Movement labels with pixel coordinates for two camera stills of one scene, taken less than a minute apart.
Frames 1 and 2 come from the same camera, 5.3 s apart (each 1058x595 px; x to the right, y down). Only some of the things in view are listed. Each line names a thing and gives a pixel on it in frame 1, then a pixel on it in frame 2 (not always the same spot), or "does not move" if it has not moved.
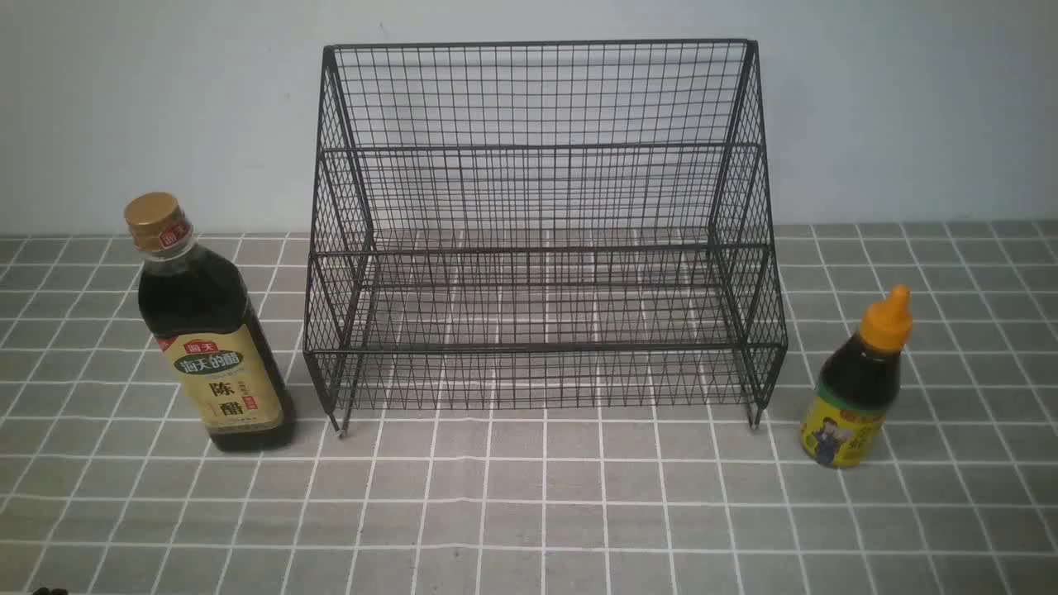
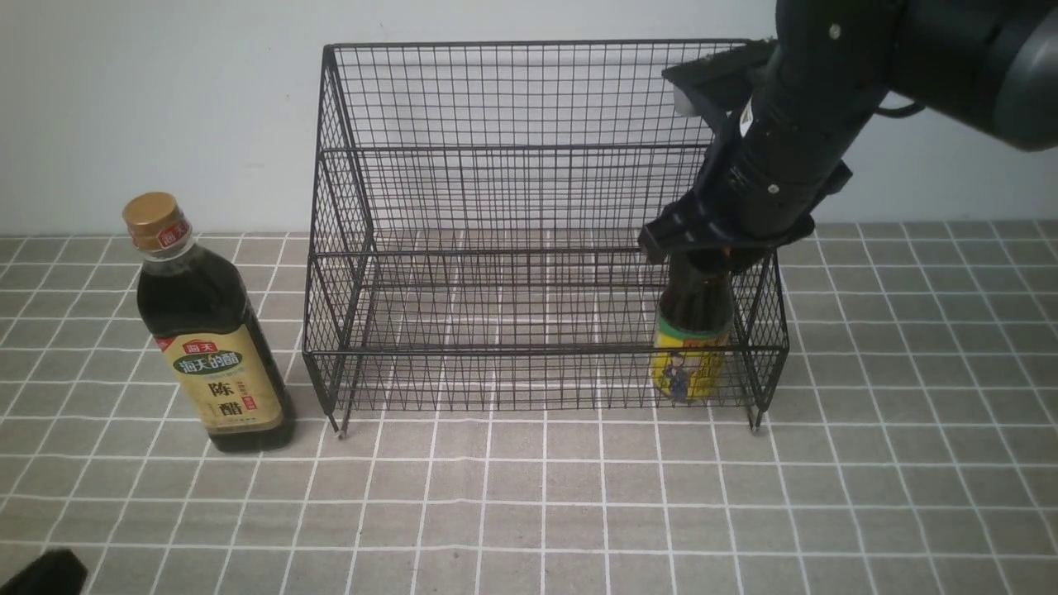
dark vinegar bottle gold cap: x=201 y=310 does not move
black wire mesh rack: x=584 y=223 does not move
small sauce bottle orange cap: x=859 y=380 -> x=694 y=324
